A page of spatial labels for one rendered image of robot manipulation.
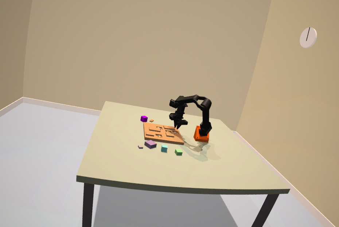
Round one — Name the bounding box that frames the light teal cube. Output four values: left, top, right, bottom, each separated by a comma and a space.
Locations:
161, 144, 168, 152

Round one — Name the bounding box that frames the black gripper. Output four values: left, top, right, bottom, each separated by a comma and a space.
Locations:
174, 110, 188, 129

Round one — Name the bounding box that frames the light green block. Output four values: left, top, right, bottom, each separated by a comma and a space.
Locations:
175, 149, 183, 156

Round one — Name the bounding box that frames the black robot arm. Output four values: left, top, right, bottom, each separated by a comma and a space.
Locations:
169, 95, 212, 136

